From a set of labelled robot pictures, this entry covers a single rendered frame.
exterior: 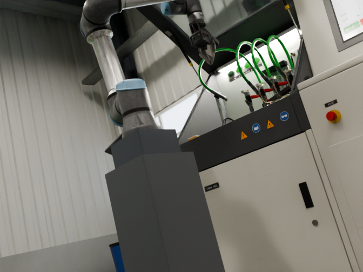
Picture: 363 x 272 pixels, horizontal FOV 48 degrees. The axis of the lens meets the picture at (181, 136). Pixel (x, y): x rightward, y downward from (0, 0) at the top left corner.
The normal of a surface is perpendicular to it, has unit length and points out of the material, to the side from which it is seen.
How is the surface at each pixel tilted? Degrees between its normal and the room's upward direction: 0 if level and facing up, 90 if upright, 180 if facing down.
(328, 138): 90
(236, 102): 90
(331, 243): 90
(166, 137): 90
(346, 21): 76
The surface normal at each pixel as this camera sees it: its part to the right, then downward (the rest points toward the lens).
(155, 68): -0.72, 0.01
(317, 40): -0.68, -0.25
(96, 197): 0.65, -0.34
